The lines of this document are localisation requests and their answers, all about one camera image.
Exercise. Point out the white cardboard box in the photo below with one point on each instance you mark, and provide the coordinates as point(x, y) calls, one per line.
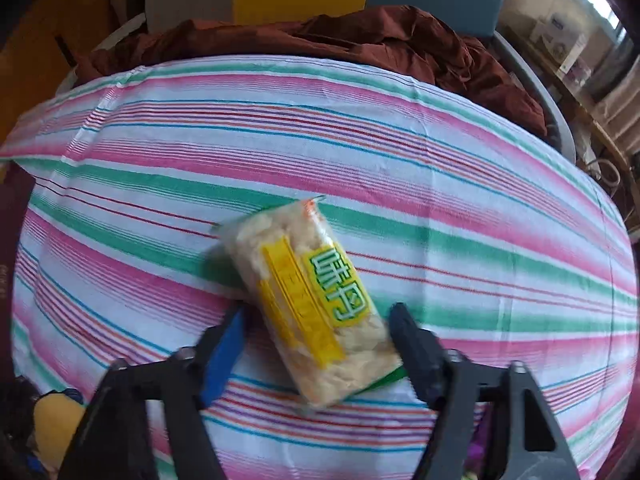
point(557, 42)

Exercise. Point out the clear yellow green snack packet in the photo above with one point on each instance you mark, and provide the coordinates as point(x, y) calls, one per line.
point(310, 310)

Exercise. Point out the dark red blanket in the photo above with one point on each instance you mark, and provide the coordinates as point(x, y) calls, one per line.
point(350, 40)

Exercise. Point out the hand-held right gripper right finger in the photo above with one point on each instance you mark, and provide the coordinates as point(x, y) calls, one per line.
point(417, 347)

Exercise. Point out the striped pink green cloth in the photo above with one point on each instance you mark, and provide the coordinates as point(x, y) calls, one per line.
point(150, 210)

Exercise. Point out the wooden side table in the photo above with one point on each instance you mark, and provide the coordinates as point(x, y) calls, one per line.
point(595, 120)

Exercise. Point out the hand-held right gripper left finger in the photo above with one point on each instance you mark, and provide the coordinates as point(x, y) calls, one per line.
point(222, 360)

